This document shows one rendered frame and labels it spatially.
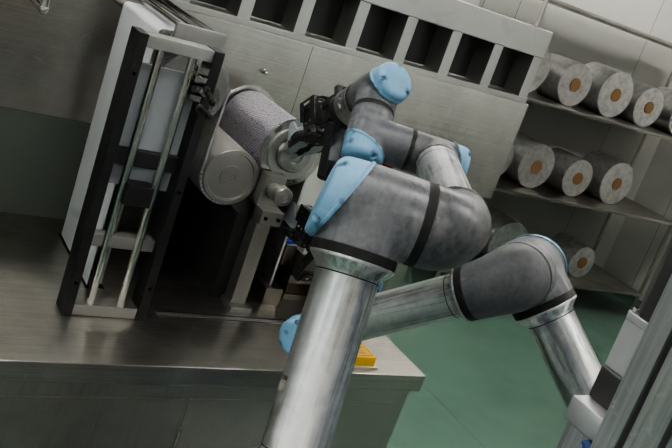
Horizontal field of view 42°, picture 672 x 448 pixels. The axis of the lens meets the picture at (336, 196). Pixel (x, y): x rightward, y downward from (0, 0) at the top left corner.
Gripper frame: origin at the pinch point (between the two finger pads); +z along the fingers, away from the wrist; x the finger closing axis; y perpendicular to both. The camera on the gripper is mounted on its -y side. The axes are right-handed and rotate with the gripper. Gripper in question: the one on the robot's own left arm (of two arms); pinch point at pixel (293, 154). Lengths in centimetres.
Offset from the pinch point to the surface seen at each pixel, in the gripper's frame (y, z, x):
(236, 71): 29.2, 23.7, 0.1
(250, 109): 14.3, 12.4, 2.9
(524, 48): 49, 8, -83
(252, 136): 6.5, 9.2, 4.3
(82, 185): -2.2, 31.1, 33.3
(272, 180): -4.6, 4.6, 2.4
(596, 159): 128, 201, -359
